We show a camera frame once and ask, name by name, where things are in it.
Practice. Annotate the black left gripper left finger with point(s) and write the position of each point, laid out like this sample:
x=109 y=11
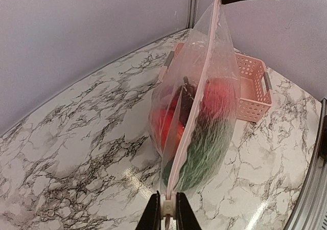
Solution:
x=151 y=217

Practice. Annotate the green cucumber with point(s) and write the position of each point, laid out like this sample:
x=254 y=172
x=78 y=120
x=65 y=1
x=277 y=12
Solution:
x=210 y=140

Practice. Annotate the red apple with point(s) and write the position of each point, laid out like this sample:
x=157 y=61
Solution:
x=219 y=100

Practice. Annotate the white round zipper slider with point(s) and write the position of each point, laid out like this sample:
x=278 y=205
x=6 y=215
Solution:
x=168 y=206

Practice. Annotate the pink perforated plastic basket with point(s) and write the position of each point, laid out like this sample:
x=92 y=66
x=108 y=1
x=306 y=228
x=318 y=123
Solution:
x=255 y=98

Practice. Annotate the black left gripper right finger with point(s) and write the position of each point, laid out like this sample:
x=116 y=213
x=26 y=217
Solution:
x=185 y=217

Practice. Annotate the clear pink zip top bag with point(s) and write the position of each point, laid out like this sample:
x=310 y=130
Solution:
x=207 y=53

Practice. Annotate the dark purple eggplant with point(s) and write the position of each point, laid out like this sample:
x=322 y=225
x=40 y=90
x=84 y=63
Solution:
x=187 y=92

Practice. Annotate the aluminium front rail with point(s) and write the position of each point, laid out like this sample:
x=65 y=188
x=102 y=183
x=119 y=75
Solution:
x=310 y=209

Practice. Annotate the aluminium frame post right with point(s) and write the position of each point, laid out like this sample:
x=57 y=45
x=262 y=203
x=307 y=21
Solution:
x=191 y=17

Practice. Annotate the orange red mango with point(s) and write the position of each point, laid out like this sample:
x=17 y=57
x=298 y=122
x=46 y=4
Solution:
x=161 y=121

